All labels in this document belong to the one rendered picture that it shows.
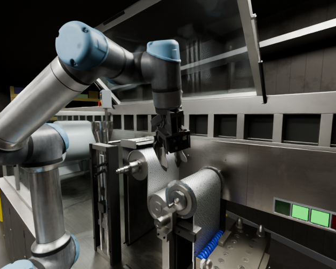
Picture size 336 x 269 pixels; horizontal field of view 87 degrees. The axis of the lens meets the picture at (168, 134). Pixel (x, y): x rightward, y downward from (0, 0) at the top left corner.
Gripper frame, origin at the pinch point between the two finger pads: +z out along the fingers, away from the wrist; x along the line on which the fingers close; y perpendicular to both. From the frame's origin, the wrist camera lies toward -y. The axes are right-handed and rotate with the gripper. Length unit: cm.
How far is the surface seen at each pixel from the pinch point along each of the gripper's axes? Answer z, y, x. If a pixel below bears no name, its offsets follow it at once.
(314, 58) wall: -13, -79, 203
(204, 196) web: 20.0, 0.0, 12.8
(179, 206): 19.4, 0.3, 1.8
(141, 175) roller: 18.4, -23.4, -6.1
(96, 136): 13, -70, -22
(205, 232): 35.9, 3.5, 11.3
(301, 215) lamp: 31, 18, 47
